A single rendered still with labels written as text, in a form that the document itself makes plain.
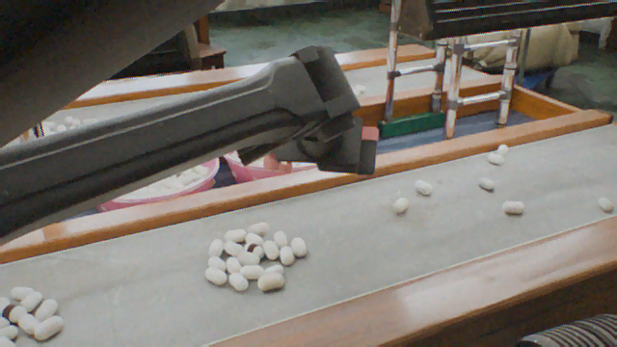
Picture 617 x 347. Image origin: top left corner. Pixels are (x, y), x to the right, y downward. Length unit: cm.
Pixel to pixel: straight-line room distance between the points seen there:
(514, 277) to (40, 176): 66
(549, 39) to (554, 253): 293
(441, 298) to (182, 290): 36
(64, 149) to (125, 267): 55
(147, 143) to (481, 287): 55
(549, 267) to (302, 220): 40
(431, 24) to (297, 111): 48
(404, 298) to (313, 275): 15
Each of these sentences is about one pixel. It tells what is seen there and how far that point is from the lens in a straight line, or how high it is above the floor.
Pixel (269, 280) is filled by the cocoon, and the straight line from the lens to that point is 80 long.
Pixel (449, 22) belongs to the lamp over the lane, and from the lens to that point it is 93.
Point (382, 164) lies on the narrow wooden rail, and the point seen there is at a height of 76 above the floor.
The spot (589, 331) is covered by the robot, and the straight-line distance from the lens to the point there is 76.
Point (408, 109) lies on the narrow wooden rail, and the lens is 152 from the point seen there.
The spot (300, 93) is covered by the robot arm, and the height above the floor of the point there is 110.
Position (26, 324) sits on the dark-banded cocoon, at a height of 76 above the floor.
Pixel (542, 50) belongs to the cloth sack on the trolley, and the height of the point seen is 38.
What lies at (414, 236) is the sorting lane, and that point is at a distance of 94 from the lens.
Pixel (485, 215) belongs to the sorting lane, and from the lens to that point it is 103.
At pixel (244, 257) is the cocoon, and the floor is 76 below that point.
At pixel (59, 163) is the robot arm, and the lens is 36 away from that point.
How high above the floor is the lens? 125
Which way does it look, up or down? 27 degrees down
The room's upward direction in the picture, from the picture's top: straight up
